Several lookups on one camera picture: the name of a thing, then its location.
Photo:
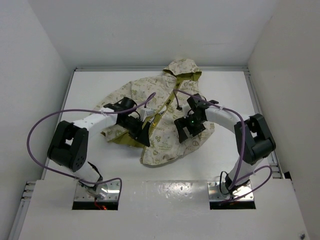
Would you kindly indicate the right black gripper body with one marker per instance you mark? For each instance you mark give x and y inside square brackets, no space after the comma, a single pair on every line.
[193,125]

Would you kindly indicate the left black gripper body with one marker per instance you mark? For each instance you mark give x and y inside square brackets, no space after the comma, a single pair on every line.
[131,124]

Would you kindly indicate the cream printed hooded jacket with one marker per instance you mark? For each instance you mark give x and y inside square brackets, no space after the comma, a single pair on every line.
[179,79]

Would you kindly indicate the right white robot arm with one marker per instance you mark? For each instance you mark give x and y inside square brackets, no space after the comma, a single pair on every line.
[253,137]

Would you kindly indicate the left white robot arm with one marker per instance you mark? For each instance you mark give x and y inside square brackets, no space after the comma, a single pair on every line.
[69,144]

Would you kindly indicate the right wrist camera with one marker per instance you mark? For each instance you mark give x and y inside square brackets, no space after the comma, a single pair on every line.
[184,109]

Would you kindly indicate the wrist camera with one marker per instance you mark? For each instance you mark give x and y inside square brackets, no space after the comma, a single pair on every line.
[184,109]
[146,112]

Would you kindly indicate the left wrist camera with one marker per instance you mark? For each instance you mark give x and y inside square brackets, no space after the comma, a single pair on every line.
[146,112]

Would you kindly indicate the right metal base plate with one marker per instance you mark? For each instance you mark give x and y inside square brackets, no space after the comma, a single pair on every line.
[217,192]

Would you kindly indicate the metal base plate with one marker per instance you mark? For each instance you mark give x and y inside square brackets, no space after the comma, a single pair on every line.
[107,192]
[217,192]

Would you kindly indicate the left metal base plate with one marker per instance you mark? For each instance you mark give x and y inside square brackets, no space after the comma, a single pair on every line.
[107,192]

